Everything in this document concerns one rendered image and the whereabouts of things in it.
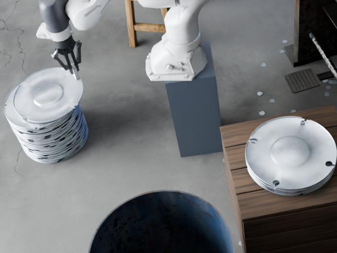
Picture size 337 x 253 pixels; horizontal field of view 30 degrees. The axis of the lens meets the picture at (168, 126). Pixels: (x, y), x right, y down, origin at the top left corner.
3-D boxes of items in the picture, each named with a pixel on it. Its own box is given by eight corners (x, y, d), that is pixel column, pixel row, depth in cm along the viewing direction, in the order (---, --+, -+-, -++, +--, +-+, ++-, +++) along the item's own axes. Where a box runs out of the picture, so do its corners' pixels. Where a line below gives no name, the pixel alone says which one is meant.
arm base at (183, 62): (147, 87, 221) (140, 59, 210) (144, 49, 233) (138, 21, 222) (210, 78, 220) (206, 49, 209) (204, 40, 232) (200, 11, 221)
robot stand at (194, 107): (180, 157, 256) (164, 83, 221) (177, 123, 267) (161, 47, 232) (224, 151, 255) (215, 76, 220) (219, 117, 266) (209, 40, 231)
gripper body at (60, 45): (55, 45, 236) (62, 62, 243) (75, 35, 238) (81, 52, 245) (47, 35, 240) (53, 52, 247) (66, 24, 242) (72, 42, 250)
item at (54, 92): (53, 133, 242) (52, 131, 241) (-1, 107, 254) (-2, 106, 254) (97, 82, 255) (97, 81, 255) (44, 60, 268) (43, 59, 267)
